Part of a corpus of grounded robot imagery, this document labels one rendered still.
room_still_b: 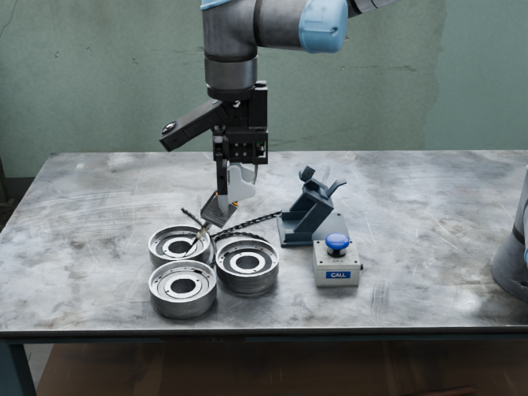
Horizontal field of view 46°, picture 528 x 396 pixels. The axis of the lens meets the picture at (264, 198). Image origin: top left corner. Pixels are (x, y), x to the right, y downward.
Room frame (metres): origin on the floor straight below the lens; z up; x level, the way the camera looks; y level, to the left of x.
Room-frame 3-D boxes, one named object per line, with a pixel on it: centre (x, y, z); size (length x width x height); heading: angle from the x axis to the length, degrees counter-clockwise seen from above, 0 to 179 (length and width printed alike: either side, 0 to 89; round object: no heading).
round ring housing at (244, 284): (0.83, 0.03, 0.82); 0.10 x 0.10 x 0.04
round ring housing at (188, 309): (0.77, 0.13, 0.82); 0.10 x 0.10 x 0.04
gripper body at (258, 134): (0.85, 0.04, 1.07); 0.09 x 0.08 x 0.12; 94
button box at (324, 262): (0.84, -0.13, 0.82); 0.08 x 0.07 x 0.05; 91
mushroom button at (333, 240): (0.84, -0.12, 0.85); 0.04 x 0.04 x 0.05
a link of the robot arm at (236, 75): (0.85, 0.05, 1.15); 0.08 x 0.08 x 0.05
